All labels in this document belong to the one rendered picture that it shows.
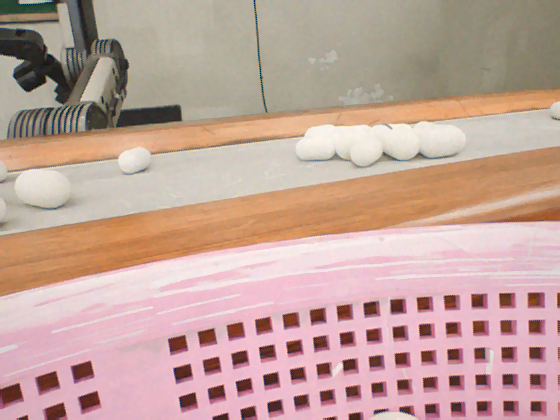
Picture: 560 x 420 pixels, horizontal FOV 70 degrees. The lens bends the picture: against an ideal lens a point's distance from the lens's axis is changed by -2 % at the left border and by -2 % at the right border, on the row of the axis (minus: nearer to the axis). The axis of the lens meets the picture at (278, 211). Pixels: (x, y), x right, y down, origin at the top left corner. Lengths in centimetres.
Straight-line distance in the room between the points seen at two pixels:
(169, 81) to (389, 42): 133
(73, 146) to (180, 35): 198
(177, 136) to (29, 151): 14
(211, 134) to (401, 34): 241
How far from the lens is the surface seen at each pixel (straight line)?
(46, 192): 25
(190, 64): 238
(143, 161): 34
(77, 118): 70
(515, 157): 18
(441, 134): 31
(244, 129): 46
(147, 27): 239
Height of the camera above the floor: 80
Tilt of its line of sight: 17 degrees down
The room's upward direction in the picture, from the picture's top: 4 degrees counter-clockwise
